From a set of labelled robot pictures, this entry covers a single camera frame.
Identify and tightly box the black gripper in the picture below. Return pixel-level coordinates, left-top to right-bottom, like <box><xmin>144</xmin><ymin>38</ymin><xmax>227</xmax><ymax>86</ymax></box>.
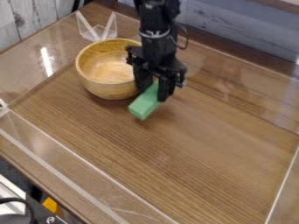
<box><xmin>125</xmin><ymin>45</ymin><xmax>187</xmax><ymax>102</ymax></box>

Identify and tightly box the green rectangular block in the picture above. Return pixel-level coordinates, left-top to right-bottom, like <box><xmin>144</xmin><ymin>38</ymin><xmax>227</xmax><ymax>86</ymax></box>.
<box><xmin>128</xmin><ymin>82</ymin><xmax>160</xmax><ymax>120</ymax></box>

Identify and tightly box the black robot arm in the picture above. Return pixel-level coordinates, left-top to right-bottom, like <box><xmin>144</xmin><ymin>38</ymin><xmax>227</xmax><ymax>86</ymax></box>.
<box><xmin>125</xmin><ymin>0</ymin><xmax>187</xmax><ymax>102</ymax></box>

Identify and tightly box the brown wooden bowl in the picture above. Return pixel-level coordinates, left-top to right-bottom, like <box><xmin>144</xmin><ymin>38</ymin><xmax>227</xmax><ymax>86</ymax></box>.
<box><xmin>75</xmin><ymin>38</ymin><xmax>142</xmax><ymax>101</ymax></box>

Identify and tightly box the black device with yellow label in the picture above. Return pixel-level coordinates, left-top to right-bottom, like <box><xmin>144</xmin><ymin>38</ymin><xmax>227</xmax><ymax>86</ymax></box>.
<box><xmin>25</xmin><ymin>194</ymin><xmax>81</xmax><ymax>224</ymax></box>

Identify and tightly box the clear acrylic corner bracket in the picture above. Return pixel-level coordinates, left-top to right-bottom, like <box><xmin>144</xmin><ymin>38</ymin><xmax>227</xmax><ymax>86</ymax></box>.
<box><xmin>75</xmin><ymin>11</ymin><xmax>117</xmax><ymax>42</ymax></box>

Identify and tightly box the clear acrylic tray wall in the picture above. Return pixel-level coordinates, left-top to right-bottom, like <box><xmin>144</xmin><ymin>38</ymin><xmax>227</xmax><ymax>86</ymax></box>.
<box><xmin>0</xmin><ymin>106</ymin><xmax>179</xmax><ymax>224</ymax></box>

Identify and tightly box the black cable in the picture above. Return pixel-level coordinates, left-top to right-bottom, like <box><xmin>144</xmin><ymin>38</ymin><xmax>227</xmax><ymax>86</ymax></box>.
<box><xmin>0</xmin><ymin>197</ymin><xmax>39</xmax><ymax>224</ymax></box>

